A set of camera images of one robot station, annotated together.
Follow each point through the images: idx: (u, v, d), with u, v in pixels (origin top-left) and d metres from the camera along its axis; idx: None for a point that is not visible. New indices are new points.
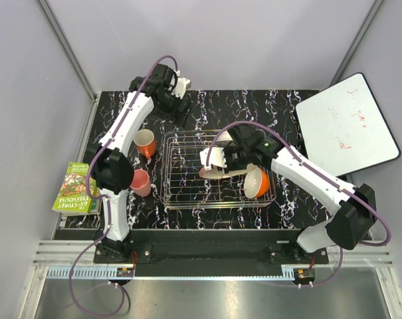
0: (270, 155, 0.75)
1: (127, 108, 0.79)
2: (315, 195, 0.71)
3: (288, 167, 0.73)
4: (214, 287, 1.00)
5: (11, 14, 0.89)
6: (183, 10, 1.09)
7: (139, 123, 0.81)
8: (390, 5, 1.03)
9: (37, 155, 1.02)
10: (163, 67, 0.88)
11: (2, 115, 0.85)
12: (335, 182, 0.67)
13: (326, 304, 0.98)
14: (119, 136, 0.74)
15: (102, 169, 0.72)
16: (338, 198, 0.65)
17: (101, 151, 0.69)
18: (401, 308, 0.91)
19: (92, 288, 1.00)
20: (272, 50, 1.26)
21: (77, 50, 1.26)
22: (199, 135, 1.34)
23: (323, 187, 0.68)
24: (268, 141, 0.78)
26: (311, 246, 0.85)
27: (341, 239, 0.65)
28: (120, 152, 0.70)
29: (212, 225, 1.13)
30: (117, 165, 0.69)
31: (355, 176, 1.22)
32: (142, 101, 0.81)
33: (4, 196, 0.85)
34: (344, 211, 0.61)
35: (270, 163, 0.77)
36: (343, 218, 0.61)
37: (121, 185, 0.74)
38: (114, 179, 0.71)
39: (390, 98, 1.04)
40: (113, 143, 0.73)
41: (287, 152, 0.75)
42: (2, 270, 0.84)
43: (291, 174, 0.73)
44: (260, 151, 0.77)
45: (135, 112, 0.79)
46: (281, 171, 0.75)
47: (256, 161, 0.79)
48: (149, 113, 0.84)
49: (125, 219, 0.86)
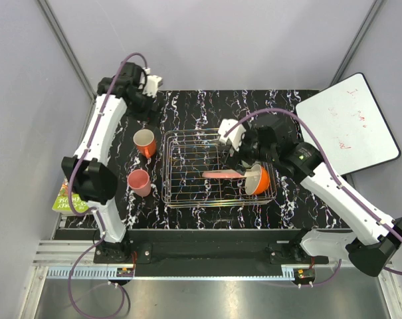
0: (306, 171, 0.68)
1: (98, 115, 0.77)
2: (348, 221, 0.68)
3: (325, 189, 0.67)
4: (214, 288, 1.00)
5: (11, 14, 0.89)
6: (183, 10, 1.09)
7: (113, 127, 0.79)
8: (390, 5, 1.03)
9: (36, 155, 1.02)
10: (130, 65, 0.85)
11: (2, 115, 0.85)
12: (375, 214, 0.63)
13: (326, 304, 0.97)
14: (96, 145, 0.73)
15: (83, 183, 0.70)
16: (377, 232, 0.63)
17: (78, 164, 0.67)
18: None
19: (92, 289, 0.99)
20: (273, 50, 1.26)
21: (76, 50, 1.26)
22: (199, 134, 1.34)
23: (362, 218, 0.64)
24: (303, 153, 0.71)
26: (315, 249, 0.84)
27: (369, 269, 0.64)
28: (99, 161, 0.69)
29: (212, 225, 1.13)
30: (99, 176, 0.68)
31: (355, 176, 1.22)
32: (113, 106, 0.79)
33: (4, 197, 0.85)
34: (382, 248, 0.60)
35: (302, 178, 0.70)
36: (381, 256, 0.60)
37: (106, 195, 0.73)
38: (98, 191, 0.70)
39: (389, 98, 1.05)
40: (90, 153, 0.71)
41: (325, 171, 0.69)
42: (2, 270, 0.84)
43: (325, 196, 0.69)
44: (293, 163, 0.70)
45: (107, 117, 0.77)
46: (313, 189, 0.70)
47: (287, 174, 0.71)
48: (121, 115, 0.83)
49: (118, 221, 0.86)
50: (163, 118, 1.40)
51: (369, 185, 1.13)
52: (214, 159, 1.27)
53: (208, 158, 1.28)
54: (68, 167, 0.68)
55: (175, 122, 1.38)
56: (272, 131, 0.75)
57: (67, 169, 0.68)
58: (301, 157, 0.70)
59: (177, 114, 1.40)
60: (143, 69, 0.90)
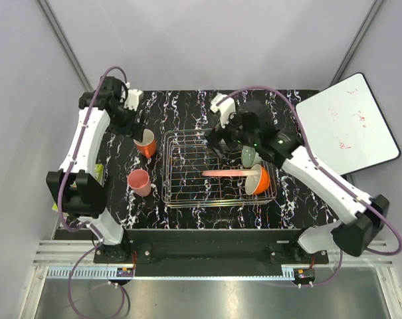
0: (285, 154, 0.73)
1: (82, 127, 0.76)
2: (328, 201, 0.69)
3: (303, 171, 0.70)
4: (214, 288, 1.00)
5: (11, 14, 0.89)
6: (183, 10, 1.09)
7: (98, 139, 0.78)
8: (390, 5, 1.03)
9: (37, 155, 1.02)
10: (109, 78, 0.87)
11: (2, 114, 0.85)
12: (352, 191, 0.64)
13: (326, 304, 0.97)
14: (82, 156, 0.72)
15: (72, 198, 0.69)
16: (353, 209, 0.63)
17: (64, 177, 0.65)
18: (401, 308, 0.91)
19: (92, 289, 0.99)
20: (273, 50, 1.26)
21: (77, 50, 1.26)
22: (199, 134, 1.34)
23: (339, 195, 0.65)
24: (283, 138, 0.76)
26: (312, 246, 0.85)
27: (349, 247, 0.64)
28: (86, 172, 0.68)
29: (212, 225, 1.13)
30: (87, 187, 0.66)
31: (355, 176, 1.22)
32: (97, 117, 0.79)
33: (4, 197, 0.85)
34: (359, 223, 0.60)
35: (282, 162, 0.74)
36: (358, 230, 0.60)
37: (97, 210, 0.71)
38: (86, 205, 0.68)
39: (389, 98, 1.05)
40: (76, 165, 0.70)
41: (303, 153, 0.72)
42: (2, 270, 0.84)
43: (305, 177, 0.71)
44: (273, 149, 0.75)
45: (91, 129, 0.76)
46: (294, 173, 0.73)
47: (267, 158, 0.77)
48: (106, 127, 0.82)
49: (115, 225, 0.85)
50: (163, 118, 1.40)
51: (369, 185, 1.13)
52: (214, 159, 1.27)
53: (208, 158, 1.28)
54: (56, 181, 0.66)
55: (175, 122, 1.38)
56: (256, 117, 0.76)
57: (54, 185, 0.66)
58: (281, 142, 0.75)
59: (177, 114, 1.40)
60: (122, 82, 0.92)
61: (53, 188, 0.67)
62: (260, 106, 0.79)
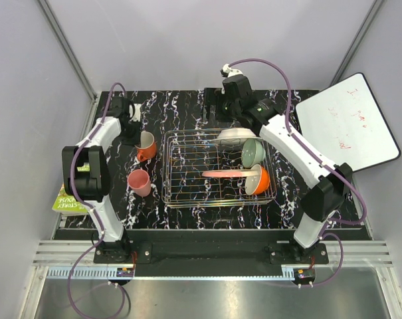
0: (261, 119, 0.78)
1: (98, 123, 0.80)
2: (298, 167, 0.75)
3: (276, 135, 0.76)
4: (214, 287, 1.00)
5: (11, 14, 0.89)
6: (183, 9, 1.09)
7: (109, 138, 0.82)
8: (390, 4, 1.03)
9: (37, 155, 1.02)
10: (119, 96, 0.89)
11: (2, 114, 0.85)
12: (318, 157, 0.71)
13: (326, 304, 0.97)
14: (96, 140, 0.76)
15: (79, 177, 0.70)
16: (317, 173, 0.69)
17: (79, 149, 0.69)
18: (401, 308, 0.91)
19: (92, 289, 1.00)
20: (273, 50, 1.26)
21: (76, 49, 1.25)
22: (199, 134, 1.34)
23: (306, 161, 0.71)
24: (262, 106, 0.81)
26: (308, 239, 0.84)
27: (313, 210, 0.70)
28: (98, 147, 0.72)
29: (212, 225, 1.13)
30: (98, 159, 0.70)
31: (355, 176, 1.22)
32: (111, 121, 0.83)
33: (4, 196, 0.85)
34: (320, 185, 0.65)
35: (259, 127, 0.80)
36: (319, 191, 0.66)
37: (102, 193, 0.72)
38: (93, 185, 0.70)
39: (389, 98, 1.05)
40: (90, 143, 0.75)
41: (278, 122, 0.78)
42: (2, 270, 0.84)
43: (279, 143, 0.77)
44: (252, 115, 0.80)
45: (105, 127, 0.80)
46: (269, 138, 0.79)
47: (246, 125, 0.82)
48: (114, 135, 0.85)
49: (115, 218, 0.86)
50: (164, 118, 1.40)
51: (369, 186, 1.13)
52: (214, 159, 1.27)
53: (208, 158, 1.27)
54: (69, 153, 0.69)
55: (175, 122, 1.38)
56: (236, 86, 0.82)
57: (67, 155, 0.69)
58: (260, 110, 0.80)
59: (177, 114, 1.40)
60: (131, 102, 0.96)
61: (65, 161, 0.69)
62: (239, 76, 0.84)
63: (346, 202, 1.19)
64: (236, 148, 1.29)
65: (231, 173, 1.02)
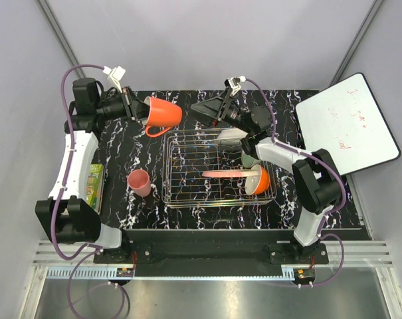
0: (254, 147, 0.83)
1: (70, 151, 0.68)
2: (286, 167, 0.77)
3: (266, 148, 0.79)
4: (214, 288, 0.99)
5: (10, 14, 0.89)
6: (183, 10, 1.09)
7: (88, 161, 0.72)
8: (391, 6, 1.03)
9: (36, 155, 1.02)
10: (75, 90, 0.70)
11: (2, 115, 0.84)
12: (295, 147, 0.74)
13: (326, 303, 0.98)
14: (72, 181, 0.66)
15: (62, 227, 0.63)
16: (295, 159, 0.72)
17: (56, 204, 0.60)
18: (401, 308, 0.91)
19: (91, 289, 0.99)
20: (273, 50, 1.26)
21: (76, 48, 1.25)
22: (199, 135, 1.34)
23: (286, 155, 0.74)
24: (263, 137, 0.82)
26: (306, 236, 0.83)
27: (306, 199, 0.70)
28: (78, 198, 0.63)
29: (212, 225, 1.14)
30: (80, 212, 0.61)
31: (355, 177, 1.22)
32: (85, 137, 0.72)
33: (4, 197, 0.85)
34: (297, 164, 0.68)
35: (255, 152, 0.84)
36: (298, 171, 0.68)
37: (90, 238, 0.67)
38: (80, 234, 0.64)
39: (389, 98, 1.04)
40: (66, 191, 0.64)
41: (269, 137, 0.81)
42: (2, 270, 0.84)
43: (268, 153, 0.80)
44: (250, 145, 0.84)
45: (80, 153, 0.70)
46: (265, 155, 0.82)
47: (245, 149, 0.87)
48: (94, 151, 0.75)
49: (111, 232, 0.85)
50: None
51: (369, 186, 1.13)
52: (214, 159, 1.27)
53: (208, 158, 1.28)
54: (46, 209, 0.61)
55: None
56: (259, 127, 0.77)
57: (42, 214, 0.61)
58: (252, 137, 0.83)
59: None
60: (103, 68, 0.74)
61: (43, 219, 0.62)
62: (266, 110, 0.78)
63: (346, 202, 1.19)
64: (236, 148, 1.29)
65: (231, 173, 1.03)
